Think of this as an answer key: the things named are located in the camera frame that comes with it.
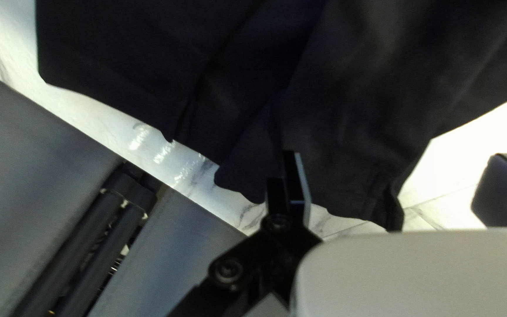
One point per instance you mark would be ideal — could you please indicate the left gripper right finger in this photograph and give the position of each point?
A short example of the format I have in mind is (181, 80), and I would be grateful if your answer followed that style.
(506, 193)

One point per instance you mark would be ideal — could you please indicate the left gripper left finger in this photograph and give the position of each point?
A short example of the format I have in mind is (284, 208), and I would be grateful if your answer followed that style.
(258, 259)

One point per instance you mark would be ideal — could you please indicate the black t-shirt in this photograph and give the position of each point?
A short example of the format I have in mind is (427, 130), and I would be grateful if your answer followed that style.
(346, 88)

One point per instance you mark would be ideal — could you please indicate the black frame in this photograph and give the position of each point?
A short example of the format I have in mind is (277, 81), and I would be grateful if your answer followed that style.
(86, 255)

